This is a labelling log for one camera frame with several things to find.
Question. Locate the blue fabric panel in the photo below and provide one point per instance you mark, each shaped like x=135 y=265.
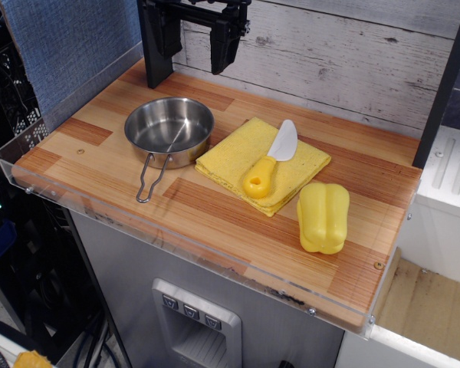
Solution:
x=72 y=50

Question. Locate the black vertical post left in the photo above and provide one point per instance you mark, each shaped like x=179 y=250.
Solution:
x=157 y=68

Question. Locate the yellow handled toy knife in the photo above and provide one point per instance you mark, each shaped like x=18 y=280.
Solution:
x=257 y=182

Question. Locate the silver pot with wire handle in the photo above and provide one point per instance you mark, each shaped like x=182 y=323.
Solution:
x=169 y=133

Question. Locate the black vertical post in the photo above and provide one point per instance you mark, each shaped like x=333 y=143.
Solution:
x=440 y=103
x=157 y=68

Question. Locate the yellow object bottom left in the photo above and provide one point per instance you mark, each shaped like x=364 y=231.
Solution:
x=31 y=359

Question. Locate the clear acrylic table guard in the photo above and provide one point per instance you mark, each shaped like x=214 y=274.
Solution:
x=89 y=167

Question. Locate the black vertical post right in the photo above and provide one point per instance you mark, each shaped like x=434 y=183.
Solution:
x=440 y=103

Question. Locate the yellow folded cloth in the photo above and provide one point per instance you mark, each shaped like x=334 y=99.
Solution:
x=229 y=161

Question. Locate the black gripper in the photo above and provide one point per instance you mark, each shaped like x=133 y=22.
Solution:
x=165 y=18

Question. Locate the grey dispenser panel with buttons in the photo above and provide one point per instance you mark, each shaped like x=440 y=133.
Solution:
x=197 y=332

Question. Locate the yellow toy bell pepper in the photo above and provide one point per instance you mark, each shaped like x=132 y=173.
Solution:
x=322 y=212

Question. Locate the white toy sink unit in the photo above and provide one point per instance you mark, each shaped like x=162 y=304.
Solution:
x=418 y=321

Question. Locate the silver toy fridge front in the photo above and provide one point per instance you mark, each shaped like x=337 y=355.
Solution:
x=125 y=268

